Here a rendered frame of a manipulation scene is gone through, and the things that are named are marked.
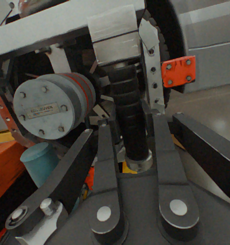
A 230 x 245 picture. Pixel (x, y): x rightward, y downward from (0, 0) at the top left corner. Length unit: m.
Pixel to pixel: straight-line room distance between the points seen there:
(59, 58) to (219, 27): 0.53
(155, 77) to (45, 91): 0.27
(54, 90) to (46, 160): 0.22
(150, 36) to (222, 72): 0.36
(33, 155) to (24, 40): 0.28
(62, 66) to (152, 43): 0.25
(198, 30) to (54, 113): 0.53
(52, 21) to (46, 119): 0.17
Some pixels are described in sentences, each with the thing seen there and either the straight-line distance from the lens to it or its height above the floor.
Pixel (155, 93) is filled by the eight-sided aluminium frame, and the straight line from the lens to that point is 0.39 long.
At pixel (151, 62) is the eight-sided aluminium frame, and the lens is 0.38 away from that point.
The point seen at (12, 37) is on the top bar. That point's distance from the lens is 0.24.
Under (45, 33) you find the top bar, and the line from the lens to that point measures 0.21.
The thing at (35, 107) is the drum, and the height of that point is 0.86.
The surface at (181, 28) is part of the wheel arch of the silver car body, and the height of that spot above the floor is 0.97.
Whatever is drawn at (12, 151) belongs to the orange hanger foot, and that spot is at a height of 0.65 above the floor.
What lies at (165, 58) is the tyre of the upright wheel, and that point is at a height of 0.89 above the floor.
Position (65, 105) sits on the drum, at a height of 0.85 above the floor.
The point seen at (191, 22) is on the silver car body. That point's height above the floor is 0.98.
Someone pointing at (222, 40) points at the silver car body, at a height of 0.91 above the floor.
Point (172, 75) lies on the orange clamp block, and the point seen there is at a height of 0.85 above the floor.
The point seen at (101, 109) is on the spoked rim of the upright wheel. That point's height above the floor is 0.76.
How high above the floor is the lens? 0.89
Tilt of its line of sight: 22 degrees down
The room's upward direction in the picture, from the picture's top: 14 degrees counter-clockwise
